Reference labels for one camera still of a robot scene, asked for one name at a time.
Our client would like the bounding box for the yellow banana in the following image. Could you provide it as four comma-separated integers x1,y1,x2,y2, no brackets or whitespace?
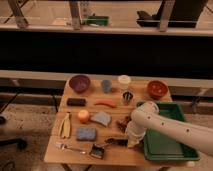
59,112,71,138

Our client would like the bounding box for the grey blue cloth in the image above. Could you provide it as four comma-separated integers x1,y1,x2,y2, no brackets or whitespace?
90,112,111,127

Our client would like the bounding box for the red bowl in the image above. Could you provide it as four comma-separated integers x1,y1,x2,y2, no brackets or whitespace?
147,80,168,99

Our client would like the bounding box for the white cup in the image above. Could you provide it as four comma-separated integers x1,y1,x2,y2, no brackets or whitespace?
118,75,131,90

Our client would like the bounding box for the orange apple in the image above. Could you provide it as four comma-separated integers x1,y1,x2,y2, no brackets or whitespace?
78,110,90,124

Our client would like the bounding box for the blue cup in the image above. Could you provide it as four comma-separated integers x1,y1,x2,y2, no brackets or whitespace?
101,80,112,93

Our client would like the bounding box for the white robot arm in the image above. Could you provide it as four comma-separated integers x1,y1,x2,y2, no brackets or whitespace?
126,101,213,157

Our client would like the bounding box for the black rectangular block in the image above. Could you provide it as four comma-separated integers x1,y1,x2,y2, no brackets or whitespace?
67,98,86,106

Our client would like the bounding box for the dark grape bunch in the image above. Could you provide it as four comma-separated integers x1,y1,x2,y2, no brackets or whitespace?
116,116,131,132

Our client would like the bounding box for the black office chair base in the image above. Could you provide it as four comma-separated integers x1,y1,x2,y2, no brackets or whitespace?
0,116,28,150

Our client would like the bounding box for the green box on shelf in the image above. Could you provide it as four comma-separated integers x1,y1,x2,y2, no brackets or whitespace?
86,15,109,26

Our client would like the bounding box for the purple bowl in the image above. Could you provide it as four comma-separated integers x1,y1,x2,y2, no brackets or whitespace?
69,75,91,93

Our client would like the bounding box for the green plastic tray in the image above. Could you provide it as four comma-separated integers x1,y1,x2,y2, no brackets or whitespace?
143,103,200,161

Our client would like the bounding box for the blue sponge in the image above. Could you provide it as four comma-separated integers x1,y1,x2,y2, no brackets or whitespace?
76,127,96,141

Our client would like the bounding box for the orange carrot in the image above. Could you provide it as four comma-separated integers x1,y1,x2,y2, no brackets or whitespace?
94,101,117,108

